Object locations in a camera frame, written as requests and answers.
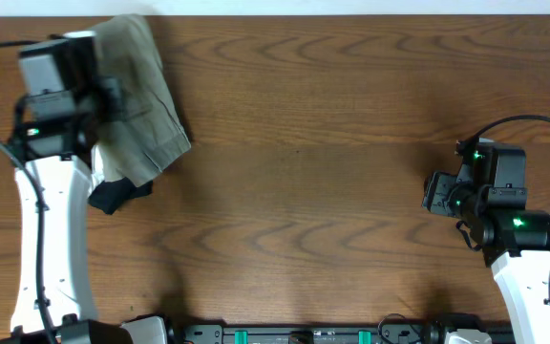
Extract khaki green shorts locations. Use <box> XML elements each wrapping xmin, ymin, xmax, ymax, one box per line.
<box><xmin>92</xmin><ymin>14</ymin><xmax>191</xmax><ymax>186</ymax></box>

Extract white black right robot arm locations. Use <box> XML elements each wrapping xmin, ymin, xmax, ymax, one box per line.
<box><xmin>422</xmin><ymin>139</ymin><xmax>550</xmax><ymax>343</ymax></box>

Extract white shirt with black stripes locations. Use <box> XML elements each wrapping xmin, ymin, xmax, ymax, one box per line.
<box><xmin>88</xmin><ymin>144</ymin><xmax>105</xmax><ymax>195</ymax></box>

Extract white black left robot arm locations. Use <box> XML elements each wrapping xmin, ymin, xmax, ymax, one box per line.
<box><xmin>2</xmin><ymin>31</ymin><xmax>132</xmax><ymax>343</ymax></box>

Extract black garment under shirt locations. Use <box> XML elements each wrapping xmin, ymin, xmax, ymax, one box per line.
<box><xmin>88</xmin><ymin>178</ymin><xmax>153</xmax><ymax>215</ymax></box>

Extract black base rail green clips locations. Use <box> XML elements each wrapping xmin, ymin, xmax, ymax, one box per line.
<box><xmin>121</xmin><ymin>312</ymin><xmax>518</xmax><ymax>344</ymax></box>

